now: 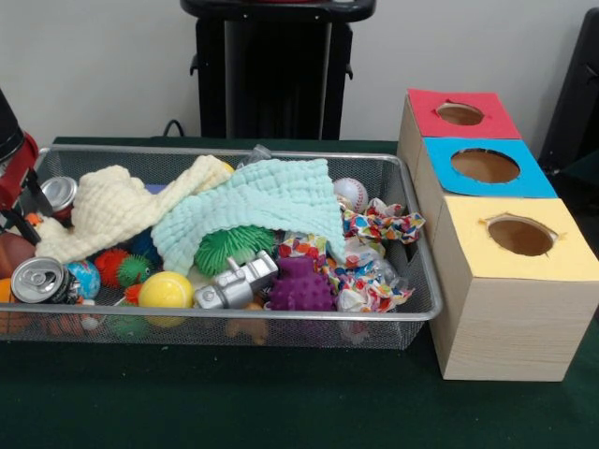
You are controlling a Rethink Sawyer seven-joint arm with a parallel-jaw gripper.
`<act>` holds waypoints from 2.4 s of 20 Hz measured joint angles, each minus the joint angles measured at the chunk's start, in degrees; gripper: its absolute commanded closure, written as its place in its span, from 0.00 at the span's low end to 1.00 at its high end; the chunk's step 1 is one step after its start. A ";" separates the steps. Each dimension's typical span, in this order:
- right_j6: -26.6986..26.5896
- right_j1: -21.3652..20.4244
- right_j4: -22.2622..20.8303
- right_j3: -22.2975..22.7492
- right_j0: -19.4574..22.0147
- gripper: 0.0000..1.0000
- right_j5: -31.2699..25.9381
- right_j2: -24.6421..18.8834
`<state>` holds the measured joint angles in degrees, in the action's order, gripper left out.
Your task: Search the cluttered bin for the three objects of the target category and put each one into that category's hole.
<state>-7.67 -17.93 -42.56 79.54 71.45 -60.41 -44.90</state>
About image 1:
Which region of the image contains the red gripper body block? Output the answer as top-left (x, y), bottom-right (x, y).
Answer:
top-left (0, 132), bottom-right (41, 212)

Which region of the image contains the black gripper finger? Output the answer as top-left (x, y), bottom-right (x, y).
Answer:
top-left (0, 205), bottom-right (42, 247)
top-left (26, 168), bottom-right (53, 219)

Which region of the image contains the cream waffle cloth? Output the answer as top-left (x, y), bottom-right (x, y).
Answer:
top-left (35, 154), bottom-right (235, 264)

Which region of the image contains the shallow clear mesh bin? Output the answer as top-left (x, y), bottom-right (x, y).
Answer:
top-left (0, 143), bottom-right (444, 350)

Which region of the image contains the wooden box with three holes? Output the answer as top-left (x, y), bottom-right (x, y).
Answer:
top-left (397, 88), bottom-right (599, 383)

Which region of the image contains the silver drink can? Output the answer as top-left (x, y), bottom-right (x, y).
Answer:
top-left (9, 255), bottom-right (80, 305)
top-left (39, 176), bottom-right (80, 221)

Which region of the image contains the blue globe ball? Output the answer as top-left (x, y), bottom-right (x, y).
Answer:
top-left (65, 260), bottom-right (102, 300)

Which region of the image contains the yellow ball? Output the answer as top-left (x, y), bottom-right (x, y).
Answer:
top-left (138, 272), bottom-right (196, 310)

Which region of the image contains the green spiky ball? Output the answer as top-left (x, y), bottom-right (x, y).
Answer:
top-left (194, 226), bottom-right (276, 277)

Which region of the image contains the mint waffle cloth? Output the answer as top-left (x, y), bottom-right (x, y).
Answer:
top-left (150, 157), bottom-right (347, 278)

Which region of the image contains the dark green tablecloth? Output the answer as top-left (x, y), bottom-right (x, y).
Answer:
top-left (0, 135), bottom-right (599, 449)

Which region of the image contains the purple spiky ball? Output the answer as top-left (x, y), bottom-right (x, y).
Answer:
top-left (266, 255), bottom-right (339, 312)

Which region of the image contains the white baseball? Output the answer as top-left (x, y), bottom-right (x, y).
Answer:
top-left (332, 178), bottom-right (370, 212)

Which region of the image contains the colourful confetti print packet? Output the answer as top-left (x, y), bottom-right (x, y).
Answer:
top-left (278, 196), bottom-right (426, 313)

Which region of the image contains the black upright panel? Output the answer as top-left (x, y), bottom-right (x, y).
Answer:
top-left (537, 7), bottom-right (599, 174)

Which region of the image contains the black cable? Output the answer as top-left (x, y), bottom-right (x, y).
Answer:
top-left (162, 119), bottom-right (203, 138)

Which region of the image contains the silver toy camera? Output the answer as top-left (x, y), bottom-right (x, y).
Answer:
top-left (193, 250), bottom-right (281, 311)

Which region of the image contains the black pedestal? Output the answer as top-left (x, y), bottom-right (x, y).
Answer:
top-left (180, 0), bottom-right (378, 140)

